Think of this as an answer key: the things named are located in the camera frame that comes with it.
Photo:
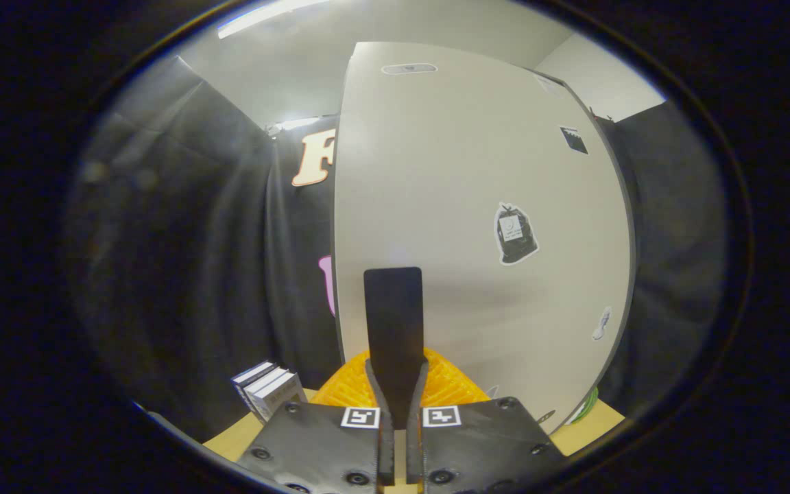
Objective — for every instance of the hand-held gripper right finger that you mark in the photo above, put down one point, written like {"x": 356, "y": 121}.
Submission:
{"x": 409, "y": 322}

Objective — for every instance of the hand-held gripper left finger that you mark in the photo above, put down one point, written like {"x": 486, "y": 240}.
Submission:
{"x": 381, "y": 322}

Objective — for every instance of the black backdrop cloth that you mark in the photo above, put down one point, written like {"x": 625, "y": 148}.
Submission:
{"x": 182, "y": 240}

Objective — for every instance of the ceiling light strip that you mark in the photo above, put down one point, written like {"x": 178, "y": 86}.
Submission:
{"x": 297, "y": 123}

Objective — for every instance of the green striped watermelon toy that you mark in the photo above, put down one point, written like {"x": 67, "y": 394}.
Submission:
{"x": 588, "y": 406}

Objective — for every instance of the white shoe cabinet door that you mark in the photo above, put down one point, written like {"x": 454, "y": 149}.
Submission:
{"x": 470, "y": 171}

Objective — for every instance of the white book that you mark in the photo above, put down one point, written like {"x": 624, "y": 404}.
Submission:
{"x": 282, "y": 396}
{"x": 266, "y": 381}
{"x": 252, "y": 374}

